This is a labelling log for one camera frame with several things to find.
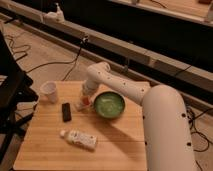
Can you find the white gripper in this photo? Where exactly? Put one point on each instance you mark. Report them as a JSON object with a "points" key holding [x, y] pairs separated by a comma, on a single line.
{"points": [[87, 90]]}

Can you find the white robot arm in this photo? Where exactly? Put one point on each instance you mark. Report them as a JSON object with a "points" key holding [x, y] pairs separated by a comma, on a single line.
{"points": [[167, 134]]}

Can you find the green bowl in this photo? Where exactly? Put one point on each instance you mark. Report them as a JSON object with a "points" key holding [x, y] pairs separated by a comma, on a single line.
{"points": [[109, 105]]}

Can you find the black rectangular block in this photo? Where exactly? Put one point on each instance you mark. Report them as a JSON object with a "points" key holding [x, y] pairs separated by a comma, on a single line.
{"points": [[66, 112]]}

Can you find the white plastic bottle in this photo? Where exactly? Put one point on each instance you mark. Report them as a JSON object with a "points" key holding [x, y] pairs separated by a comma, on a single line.
{"points": [[79, 138]]}

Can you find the white paper cup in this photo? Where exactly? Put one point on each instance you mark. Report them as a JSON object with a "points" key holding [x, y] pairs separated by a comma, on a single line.
{"points": [[49, 89]]}

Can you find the wooden table top board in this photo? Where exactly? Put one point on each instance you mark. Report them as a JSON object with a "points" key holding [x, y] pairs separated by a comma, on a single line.
{"points": [[120, 145]]}

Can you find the black chair frame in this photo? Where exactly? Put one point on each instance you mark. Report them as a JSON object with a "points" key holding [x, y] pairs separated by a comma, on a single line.
{"points": [[14, 89]]}

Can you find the white object on rail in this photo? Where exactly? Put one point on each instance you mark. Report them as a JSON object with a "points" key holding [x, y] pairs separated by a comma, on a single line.
{"points": [[58, 15]]}

